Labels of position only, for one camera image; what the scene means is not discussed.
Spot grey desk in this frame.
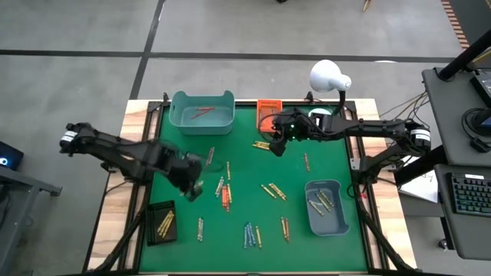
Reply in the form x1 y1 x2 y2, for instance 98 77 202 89
421 67 491 168
435 163 491 261

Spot black headphones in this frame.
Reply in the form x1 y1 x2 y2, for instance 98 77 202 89
461 107 491 153

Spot white paper sheet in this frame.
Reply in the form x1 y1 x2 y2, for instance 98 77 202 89
397 168 440 204

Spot grey blue plastic bin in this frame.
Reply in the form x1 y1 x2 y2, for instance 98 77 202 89
304 179 351 238

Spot black pole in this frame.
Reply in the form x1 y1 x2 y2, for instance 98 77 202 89
438 28 491 82

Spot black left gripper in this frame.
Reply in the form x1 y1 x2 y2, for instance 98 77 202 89
164 151 204 203

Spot black table frame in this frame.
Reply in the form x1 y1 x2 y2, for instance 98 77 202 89
82 91 419 276

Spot backlit keyboard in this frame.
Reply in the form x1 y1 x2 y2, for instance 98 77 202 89
447 172 491 219

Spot black mesh tray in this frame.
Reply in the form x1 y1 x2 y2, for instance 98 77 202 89
145 200 179 247

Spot grey metal table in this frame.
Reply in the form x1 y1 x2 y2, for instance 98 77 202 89
0 166 63 276

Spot orange mesh basket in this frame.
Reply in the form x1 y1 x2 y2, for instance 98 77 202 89
255 99 284 134

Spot white desk lamp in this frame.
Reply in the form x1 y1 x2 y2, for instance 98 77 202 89
309 59 353 118

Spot green table mat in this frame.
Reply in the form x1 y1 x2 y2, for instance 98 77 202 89
138 106 369 274

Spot orange striped edge strip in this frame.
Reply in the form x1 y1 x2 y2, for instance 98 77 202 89
440 0 471 50

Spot black device with blue light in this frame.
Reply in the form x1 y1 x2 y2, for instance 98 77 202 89
0 140 25 172

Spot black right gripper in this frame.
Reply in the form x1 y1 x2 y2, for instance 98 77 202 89
269 108 314 157

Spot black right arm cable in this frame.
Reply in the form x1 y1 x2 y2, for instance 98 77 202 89
259 112 278 134

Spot teal plastic bin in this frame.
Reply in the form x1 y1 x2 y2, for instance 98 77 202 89
168 90 236 136

